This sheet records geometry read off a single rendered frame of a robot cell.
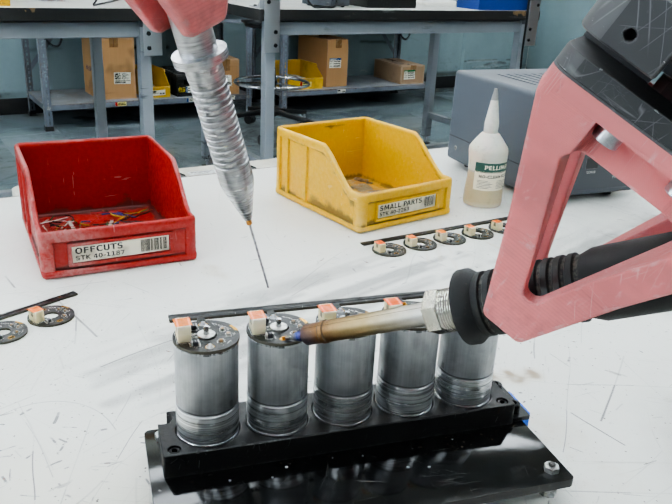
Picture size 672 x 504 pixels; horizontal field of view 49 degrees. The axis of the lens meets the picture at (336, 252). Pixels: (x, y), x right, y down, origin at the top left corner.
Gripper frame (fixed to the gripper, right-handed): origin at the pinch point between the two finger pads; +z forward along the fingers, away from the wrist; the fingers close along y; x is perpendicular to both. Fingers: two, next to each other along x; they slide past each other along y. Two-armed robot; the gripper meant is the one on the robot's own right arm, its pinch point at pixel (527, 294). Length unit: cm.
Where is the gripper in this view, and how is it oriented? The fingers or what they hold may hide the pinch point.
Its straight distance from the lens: 23.7
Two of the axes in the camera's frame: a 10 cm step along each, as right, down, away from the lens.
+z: -4.8, 7.0, 5.3
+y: -4.6, 3.1, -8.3
